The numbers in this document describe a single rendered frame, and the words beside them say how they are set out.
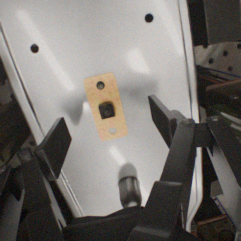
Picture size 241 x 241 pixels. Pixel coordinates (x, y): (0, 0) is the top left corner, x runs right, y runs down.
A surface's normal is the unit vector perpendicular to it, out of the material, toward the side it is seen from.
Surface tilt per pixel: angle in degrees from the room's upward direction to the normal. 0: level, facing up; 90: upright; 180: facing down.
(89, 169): 0
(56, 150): 90
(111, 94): 0
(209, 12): 0
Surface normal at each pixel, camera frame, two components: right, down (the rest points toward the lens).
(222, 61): 0.07, 0.38
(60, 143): 0.97, -0.23
